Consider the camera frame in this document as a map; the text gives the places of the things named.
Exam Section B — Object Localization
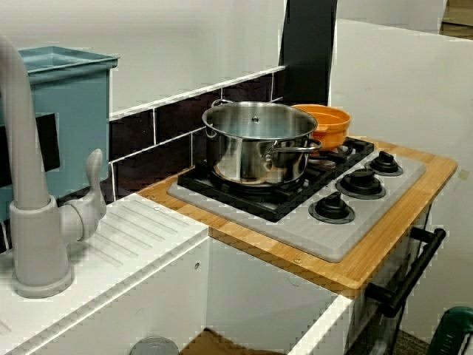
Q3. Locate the black oven door handle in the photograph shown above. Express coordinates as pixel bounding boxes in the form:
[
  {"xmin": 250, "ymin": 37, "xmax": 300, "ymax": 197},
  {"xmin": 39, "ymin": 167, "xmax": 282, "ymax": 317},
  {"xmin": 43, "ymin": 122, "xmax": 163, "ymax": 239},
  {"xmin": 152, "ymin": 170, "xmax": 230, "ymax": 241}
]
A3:
[{"xmin": 365, "ymin": 227, "xmax": 447, "ymax": 318}]

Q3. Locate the grey toy kitchen faucet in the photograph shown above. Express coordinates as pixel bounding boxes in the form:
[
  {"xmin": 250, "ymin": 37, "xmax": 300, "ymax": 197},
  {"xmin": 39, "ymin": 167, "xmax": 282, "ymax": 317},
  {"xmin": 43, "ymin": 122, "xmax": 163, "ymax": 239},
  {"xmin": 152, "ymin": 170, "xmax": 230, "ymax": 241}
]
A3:
[{"xmin": 0, "ymin": 35, "xmax": 108, "ymax": 300}]

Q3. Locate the tall black side panel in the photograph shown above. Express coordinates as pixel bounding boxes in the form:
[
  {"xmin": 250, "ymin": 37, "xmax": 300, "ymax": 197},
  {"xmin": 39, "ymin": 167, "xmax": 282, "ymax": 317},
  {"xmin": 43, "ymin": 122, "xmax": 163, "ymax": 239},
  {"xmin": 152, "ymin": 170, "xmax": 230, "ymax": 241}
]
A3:
[{"xmin": 278, "ymin": 0, "xmax": 338, "ymax": 108}]

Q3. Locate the teal plastic bin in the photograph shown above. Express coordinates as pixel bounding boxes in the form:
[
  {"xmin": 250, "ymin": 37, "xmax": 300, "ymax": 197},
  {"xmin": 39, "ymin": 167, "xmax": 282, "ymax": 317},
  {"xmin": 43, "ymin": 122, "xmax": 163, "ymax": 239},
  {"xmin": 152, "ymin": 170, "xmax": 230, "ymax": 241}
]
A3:
[{"xmin": 0, "ymin": 46, "xmax": 121, "ymax": 223}]

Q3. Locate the orange plastic pot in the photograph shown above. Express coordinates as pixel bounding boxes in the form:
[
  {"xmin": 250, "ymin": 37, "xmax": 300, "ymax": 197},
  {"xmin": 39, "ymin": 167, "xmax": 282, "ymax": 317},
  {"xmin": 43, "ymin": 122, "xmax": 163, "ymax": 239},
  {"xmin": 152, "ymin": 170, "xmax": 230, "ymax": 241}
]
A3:
[{"xmin": 290, "ymin": 104, "xmax": 351, "ymax": 151}]

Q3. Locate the grey stove top panel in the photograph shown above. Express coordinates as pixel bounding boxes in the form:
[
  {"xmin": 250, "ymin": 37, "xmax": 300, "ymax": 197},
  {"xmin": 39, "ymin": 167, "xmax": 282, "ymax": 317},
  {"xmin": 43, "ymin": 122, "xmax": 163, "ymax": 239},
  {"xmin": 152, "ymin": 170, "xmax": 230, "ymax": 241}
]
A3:
[{"xmin": 168, "ymin": 147, "xmax": 426, "ymax": 264}]

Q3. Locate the stainless steel pot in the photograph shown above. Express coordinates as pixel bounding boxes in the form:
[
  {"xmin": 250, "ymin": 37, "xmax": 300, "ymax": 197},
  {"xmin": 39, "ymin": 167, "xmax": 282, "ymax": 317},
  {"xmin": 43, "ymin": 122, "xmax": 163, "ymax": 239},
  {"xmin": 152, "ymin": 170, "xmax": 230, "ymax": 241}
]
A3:
[{"xmin": 201, "ymin": 98, "xmax": 324, "ymax": 186}]

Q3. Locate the dark tiled backsplash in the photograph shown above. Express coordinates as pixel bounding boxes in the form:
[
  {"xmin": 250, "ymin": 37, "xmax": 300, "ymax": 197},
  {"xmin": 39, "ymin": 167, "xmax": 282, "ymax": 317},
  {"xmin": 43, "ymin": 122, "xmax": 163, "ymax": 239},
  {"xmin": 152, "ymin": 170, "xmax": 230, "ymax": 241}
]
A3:
[{"xmin": 109, "ymin": 65, "xmax": 287, "ymax": 203}]

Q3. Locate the wooden countertop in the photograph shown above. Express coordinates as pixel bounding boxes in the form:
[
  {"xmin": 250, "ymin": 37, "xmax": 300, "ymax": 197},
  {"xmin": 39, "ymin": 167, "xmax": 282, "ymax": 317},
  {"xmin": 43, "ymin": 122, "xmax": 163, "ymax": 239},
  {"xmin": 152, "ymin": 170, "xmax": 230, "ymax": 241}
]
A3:
[{"xmin": 138, "ymin": 136, "xmax": 459, "ymax": 300}]

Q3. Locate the black burner grate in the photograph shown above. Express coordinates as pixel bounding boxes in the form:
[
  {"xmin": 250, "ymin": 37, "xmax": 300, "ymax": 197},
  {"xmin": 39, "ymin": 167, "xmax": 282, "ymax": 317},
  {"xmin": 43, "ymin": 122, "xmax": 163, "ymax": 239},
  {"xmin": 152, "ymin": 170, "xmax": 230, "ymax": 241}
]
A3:
[
  {"xmin": 306, "ymin": 135, "xmax": 377, "ymax": 175},
  {"xmin": 177, "ymin": 157, "xmax": 328, "ymax": 223}
]

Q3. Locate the white sink unit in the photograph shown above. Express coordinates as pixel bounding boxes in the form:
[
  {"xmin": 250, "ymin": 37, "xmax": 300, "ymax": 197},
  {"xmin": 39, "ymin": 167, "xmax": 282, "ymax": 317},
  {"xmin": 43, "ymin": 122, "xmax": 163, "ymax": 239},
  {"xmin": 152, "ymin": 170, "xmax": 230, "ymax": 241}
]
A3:
[{"xmin": 0, "ymin": 192, "xmax": 352, "ymax": 355}]

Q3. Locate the black stove knob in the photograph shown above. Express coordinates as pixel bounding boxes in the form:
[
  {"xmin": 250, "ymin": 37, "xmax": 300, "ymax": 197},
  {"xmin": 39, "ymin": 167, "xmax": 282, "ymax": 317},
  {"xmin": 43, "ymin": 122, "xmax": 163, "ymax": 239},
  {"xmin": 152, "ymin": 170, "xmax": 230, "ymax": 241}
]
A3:
[
  {"xmin": 308, "ymin": 192, "xmax": 356, "ymax": 225},
  {"xmin": 364, "ymin": 150, "xmax": 404, "ymax": 177},
  {"xmin": 335, "ymin": 168, "xmax": 387, "ymax": 200}
]

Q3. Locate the green clamp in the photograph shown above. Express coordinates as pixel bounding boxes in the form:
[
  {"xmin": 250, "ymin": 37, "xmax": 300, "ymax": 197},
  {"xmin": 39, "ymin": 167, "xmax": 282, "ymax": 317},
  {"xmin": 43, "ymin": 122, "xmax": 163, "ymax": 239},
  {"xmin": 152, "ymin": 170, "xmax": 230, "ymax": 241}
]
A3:
[{"xmin": 437, "ymin": 305, "xmax": 473, "ymax": 355}]

